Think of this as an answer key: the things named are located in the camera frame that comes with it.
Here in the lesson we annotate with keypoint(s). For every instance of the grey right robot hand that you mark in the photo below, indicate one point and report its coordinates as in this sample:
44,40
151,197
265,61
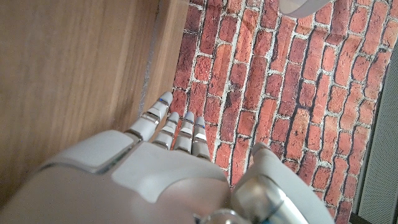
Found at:
140,180

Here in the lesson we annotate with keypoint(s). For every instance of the white collapsible bucket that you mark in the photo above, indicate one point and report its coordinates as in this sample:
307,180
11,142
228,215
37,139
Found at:
301,7

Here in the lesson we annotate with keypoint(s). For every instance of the red brick printed backdrop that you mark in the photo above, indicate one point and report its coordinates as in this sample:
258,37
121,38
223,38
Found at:
280,93

